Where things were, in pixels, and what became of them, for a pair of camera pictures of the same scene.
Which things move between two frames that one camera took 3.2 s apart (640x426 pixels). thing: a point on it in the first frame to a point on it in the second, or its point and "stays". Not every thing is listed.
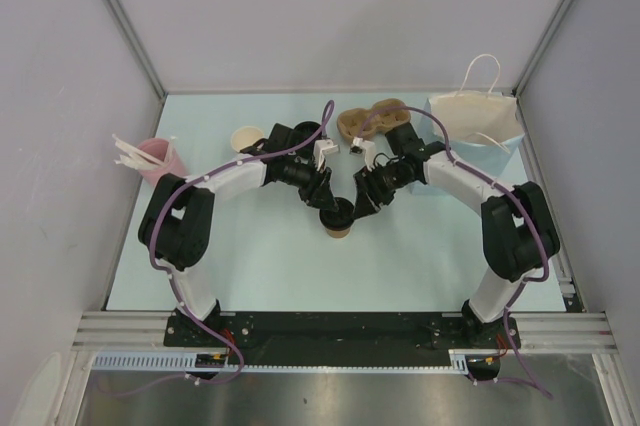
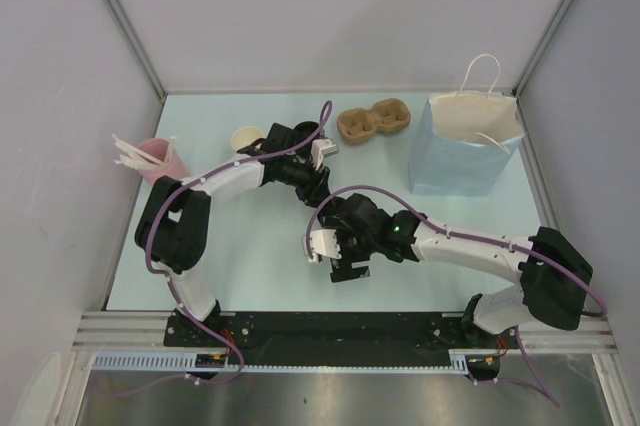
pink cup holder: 157,148 stays
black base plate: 338,338 stays
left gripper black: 316,193 stays
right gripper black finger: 365,202 to 341,268
